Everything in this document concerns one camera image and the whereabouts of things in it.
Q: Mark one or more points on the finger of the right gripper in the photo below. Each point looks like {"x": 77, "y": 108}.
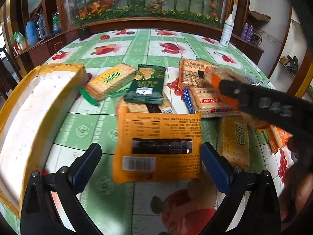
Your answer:
{"x": 233, "y": 90}

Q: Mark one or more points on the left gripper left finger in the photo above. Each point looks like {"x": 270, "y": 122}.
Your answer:
{"x": 39, "y": 214}

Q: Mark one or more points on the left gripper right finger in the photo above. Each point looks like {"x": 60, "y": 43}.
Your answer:
{"x": 261, "y": 214}

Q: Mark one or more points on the large orange snack packet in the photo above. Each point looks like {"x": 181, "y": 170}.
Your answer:
{"x": 157, "y": 147}

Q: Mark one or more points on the green Weidan cracker pack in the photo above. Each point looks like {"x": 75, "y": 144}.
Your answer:
{"x": 107, "y": 83}

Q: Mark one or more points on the orange soda cracker pack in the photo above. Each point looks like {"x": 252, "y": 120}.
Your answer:
{"x": 214, "y": 75}

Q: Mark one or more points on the person's right hand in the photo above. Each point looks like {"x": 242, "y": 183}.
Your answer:
{"x": 298, "y": 180}

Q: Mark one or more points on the clear plastic wrapper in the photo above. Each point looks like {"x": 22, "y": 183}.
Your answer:
{"x": 254, "y": 81}

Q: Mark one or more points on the orange packet at right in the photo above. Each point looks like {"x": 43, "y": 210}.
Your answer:
{"x": 278, "y": 138}

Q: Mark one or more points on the blue edged cracker pack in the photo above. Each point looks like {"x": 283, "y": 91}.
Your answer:
{"x": 208, "y": 102}

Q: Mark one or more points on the yellow green cracker pack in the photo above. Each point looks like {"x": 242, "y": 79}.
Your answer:
{"x": 233, "y": 140}

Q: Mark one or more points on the orange cracker pack back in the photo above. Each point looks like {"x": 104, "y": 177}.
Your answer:
{"x": 191, "y": 73}

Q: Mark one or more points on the white spray bottle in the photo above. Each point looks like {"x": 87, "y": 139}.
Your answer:
{"x": 227, "y": 31}

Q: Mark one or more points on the purple bottles on shelf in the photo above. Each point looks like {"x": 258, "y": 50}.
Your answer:
{"x": 247, "y": 32}

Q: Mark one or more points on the dark green snack packet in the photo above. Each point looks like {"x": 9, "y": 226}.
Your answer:
{"x": 147, "y": 85}

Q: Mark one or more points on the glass flower display cabinet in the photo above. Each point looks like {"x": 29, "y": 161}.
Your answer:
{"x": 79, "y": 12}

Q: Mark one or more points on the yellow cardboard tray box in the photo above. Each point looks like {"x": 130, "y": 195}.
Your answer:
{"x": 30, "y": 120}

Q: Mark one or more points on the green snack bag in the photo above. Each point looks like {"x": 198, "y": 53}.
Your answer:
{"x": 18, "y": 37}

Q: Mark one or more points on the grey thermos flask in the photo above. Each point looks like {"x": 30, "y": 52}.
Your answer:
{"x": 41, "y": 27}

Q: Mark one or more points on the blue thermos flask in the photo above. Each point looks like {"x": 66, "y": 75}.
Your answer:
{"x": 31, "y": 33}

